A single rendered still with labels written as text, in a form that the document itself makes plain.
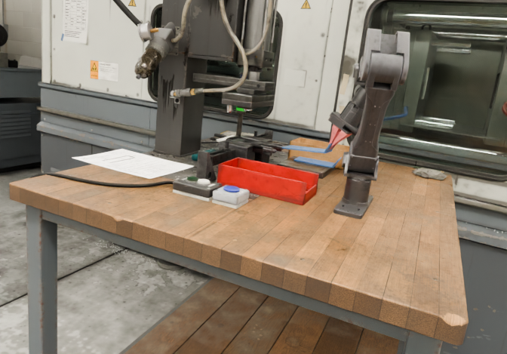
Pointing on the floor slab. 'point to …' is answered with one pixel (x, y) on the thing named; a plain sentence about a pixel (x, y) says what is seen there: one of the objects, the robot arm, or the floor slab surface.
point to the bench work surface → (267, 263)
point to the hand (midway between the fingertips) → (330, 146)
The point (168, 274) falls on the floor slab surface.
